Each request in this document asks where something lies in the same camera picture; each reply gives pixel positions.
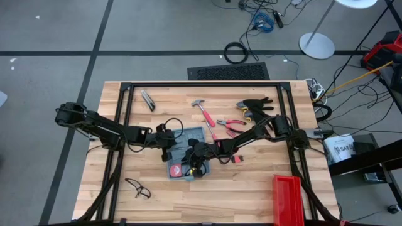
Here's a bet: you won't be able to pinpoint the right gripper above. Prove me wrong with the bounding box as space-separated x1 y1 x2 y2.
187 140 220 178

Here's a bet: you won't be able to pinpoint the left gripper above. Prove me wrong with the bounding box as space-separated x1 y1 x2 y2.
153 122 177 163

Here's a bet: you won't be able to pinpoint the red tape measure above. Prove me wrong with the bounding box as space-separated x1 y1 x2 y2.
168 163 183 178

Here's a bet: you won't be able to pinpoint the grey plastic tool case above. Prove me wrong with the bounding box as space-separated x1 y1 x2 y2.
165 126 207 183

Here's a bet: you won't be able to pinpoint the red handled screwdriver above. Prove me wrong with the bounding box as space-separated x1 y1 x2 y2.
207 122 220 141

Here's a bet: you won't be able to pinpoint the red handled hammer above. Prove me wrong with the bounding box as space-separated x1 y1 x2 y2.
190 99 217 128

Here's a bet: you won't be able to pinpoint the red handled pliers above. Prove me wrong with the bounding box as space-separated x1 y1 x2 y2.
215 118 248 135

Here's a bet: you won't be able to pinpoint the black safety glasses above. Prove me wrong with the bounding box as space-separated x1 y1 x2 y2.
124 178 152 200

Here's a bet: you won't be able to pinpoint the grey utility knife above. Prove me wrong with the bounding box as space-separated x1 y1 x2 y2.
140 90 157 113

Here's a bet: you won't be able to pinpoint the black work glove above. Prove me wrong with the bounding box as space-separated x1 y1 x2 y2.
243 108 276 132
236 96 274 111

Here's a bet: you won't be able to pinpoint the red plastic bin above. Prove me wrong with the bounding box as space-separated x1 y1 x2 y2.
271 174 305 226

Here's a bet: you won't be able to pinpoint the black floor vent grille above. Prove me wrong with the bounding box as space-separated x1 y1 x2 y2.
187 62 270 81

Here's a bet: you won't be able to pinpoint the white printed bag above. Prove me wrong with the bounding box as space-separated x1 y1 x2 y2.
323 134 356 164

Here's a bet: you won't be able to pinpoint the white power strip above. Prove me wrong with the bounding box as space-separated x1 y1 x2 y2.
309 78 327 104

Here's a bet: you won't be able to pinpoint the black power strip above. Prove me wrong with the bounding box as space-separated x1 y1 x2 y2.
273 10 284 29

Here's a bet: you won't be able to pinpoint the white floor lamp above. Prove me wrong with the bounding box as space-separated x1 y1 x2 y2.
298 0 378 60

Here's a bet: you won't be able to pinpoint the black side cart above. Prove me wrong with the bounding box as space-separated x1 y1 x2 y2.
328 133 402 210

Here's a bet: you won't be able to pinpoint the thin black pole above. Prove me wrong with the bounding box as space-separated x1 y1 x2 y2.
313 0 395 103

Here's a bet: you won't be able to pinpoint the red black machine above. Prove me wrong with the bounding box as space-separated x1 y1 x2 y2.
359 30 402 75

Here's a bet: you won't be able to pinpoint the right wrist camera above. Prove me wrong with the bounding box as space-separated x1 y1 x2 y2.
192 166 207 179

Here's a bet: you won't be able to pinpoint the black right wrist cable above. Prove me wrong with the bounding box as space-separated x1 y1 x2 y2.
204 147 235 166

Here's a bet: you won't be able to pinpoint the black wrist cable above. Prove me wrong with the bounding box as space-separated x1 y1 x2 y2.
163 117 185 141
204 147 235 166

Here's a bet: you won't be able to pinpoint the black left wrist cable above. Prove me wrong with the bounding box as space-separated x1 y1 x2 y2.
163 117 185 141

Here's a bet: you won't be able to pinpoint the black aluminium table frame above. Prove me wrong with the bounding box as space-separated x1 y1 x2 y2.
75 81 340 226

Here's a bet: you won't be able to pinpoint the coiled black cable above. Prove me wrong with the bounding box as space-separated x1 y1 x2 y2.
223 41 249 65

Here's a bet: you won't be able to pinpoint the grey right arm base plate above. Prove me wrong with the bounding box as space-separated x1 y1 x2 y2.
306 127 334 139

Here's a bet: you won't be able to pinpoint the coiled blue cable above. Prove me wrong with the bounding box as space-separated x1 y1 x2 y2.
251 12 274 33

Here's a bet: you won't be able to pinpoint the yellow floor cable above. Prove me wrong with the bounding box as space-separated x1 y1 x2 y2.
312 61 393 103

